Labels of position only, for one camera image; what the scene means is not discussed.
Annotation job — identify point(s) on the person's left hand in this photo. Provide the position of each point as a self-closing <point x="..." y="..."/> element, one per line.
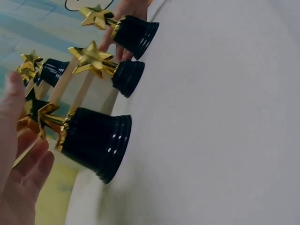
<point x="14" y="187"/>

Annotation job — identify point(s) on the gold star trophy black base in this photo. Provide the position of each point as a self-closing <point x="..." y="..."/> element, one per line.
<point x="133" y="32"/>
<point x="127" y="77"/>
<point x="93" y="143"/>
<point x="52" y="71"/>

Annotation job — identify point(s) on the person's right fingers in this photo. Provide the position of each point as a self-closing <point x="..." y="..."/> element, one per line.
<point x="106" y="41"/>

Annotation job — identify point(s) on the person's right hand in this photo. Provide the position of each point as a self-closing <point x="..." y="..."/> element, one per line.
<point x="132" y="8"/>

